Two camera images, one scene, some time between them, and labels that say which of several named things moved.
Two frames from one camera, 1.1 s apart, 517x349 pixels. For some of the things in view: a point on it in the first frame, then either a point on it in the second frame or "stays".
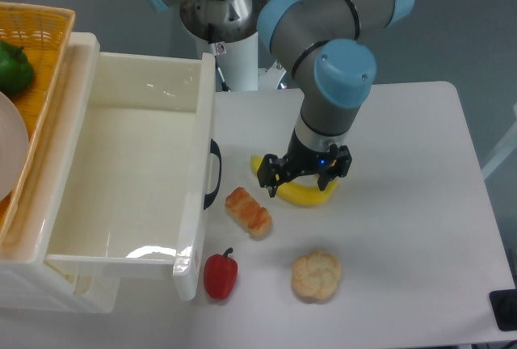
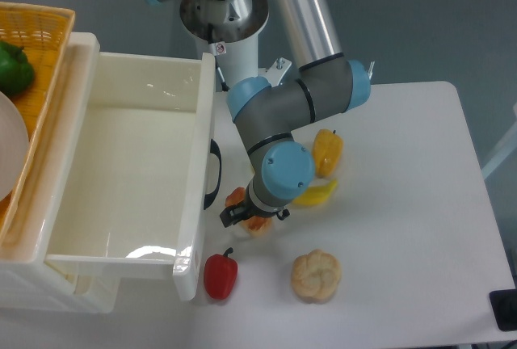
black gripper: x=330 y=163 → x=248 y=208
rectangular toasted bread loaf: x=246 y=211 stays
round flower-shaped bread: x=315 y=276 stays
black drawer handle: x=215 y=150 stays
